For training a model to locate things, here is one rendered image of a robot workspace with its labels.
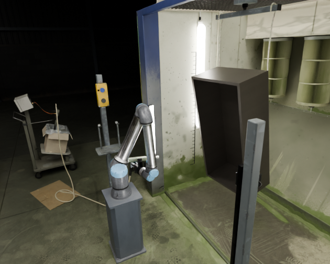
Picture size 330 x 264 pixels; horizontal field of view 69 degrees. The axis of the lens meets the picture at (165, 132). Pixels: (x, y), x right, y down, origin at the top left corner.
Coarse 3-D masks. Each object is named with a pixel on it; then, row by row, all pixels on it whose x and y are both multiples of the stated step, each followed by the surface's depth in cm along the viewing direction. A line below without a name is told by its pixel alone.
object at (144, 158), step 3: (144, 156) 274; (156, 156) 285; (129, 159) 258; (132, 159) 260; (135, 159) 263; (144, 159) 271; (129, 162) 264; (129, 168) 266; (132, 168) 265; (129, 171) 266; (132, 171) 266; (129, 174) 266
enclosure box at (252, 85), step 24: (216, 72) 226; (240, 72) 210; (264, 72) 196; (216, 96) 258; (240, 96) 189; (264, 96) 205; (216, 120) 268; (240, 120) 199; (216, 144) 279; (240, 144) 264; (264, 144) 225; (216, 168) 291; (264, 168) 237
